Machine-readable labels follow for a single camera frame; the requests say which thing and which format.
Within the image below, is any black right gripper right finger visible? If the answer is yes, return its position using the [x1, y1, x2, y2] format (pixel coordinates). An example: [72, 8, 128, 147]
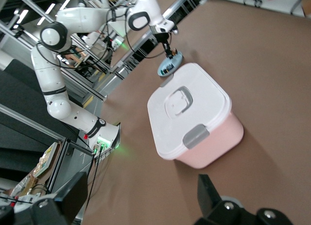
[193, 173, 294, 225]

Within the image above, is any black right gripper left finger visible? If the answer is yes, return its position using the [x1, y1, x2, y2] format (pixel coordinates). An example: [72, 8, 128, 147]
[0, 171, 88, 225]

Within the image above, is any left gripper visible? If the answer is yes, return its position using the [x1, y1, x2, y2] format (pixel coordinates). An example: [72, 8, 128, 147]
[155, 17, 179, 61]

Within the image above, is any pink box with white lid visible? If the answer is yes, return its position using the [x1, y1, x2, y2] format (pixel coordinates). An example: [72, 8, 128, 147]
[147, 62, 244, 169]

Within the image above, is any light blue round plate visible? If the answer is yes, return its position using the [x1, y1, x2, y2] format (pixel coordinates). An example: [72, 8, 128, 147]
[157, 52, 183, 77]

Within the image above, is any tray of small parts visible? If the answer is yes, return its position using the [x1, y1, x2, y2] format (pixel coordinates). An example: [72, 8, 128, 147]
[34, 141, 61, 177]

